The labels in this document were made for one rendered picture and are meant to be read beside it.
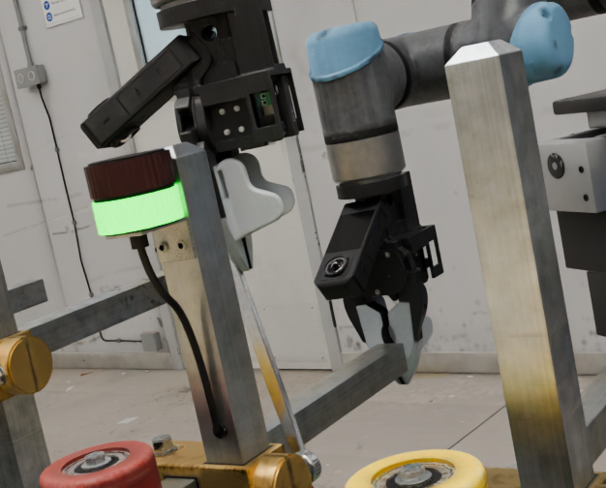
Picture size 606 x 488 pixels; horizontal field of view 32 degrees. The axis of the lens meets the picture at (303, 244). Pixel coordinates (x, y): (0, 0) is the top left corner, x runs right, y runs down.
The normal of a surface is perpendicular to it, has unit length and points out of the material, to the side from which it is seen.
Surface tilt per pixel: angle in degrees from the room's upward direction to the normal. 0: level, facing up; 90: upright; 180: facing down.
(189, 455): 0
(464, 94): 90
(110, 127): 87
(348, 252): 34
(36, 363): 90
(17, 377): 90
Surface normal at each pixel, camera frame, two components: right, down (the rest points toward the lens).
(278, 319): -0.60, 0.25
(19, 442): 0.82, -0.08
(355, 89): 0.02, 0.15
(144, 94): -0.19, 0.14
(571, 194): -0.91, 0.24
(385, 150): 0.47, 0.04
